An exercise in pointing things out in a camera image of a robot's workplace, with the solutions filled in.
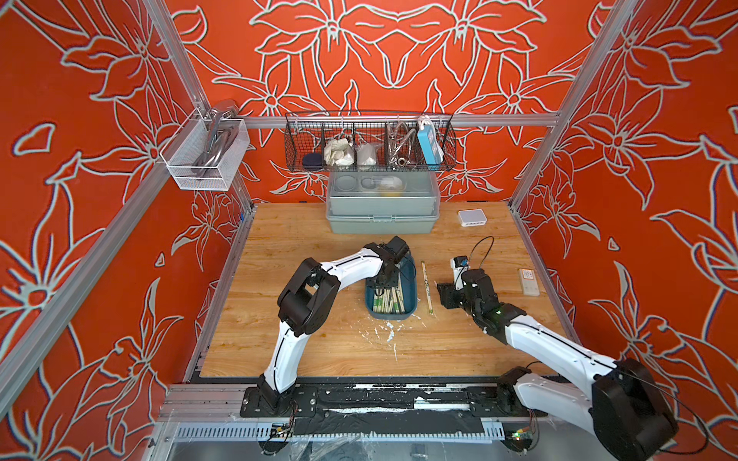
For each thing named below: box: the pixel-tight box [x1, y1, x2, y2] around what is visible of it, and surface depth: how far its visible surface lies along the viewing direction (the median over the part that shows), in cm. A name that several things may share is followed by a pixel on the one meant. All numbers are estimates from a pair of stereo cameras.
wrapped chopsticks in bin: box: [372, 272, 406, 315], surface depth 92 cm
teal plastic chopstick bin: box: [365, 253, 419, 321], surface depth 92 cm
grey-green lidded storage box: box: [325, 169, 441, 236], surface depth 103 cm
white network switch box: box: [457, 208, 488, 228], surface depth 116 cm
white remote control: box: [517, 267, 541, 297], surface depth 96 cm
